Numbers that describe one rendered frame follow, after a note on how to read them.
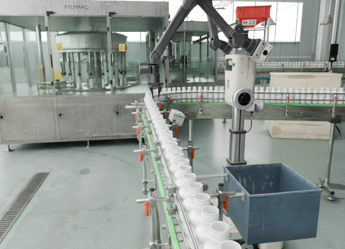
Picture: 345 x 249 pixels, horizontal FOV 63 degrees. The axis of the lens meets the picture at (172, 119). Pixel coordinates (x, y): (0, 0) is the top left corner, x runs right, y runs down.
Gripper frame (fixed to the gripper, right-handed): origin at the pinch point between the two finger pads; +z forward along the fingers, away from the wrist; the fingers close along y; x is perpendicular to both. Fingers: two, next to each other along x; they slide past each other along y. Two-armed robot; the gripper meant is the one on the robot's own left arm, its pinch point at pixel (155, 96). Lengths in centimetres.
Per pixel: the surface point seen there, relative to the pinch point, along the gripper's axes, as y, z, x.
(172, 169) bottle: -3, 12, -91
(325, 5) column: 692, -200, 806
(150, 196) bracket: -11, 15, -103
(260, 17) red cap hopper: 330, -125, 563
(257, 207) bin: 32, 34, -81
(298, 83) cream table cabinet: 280, 23, 288
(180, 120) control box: 17.1, 17.0, 5.3
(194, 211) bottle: -2, 10, -119
